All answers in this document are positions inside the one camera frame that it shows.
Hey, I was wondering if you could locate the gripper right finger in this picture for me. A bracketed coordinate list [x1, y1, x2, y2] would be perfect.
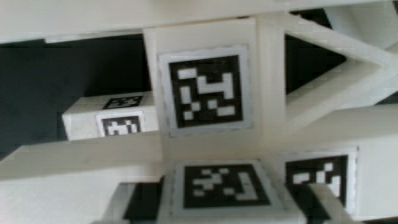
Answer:
[295, 184, 362, 224]

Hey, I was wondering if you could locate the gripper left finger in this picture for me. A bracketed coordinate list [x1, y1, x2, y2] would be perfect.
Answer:
[94, 182, 162, 224]

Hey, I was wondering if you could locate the white chair leg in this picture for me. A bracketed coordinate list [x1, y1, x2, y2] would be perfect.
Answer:
[156, 160, 306, 224]
[62, 92, 158, 140]

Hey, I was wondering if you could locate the white chair back part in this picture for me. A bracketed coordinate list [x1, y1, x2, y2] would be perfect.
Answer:
[0, 0, 398, 224]

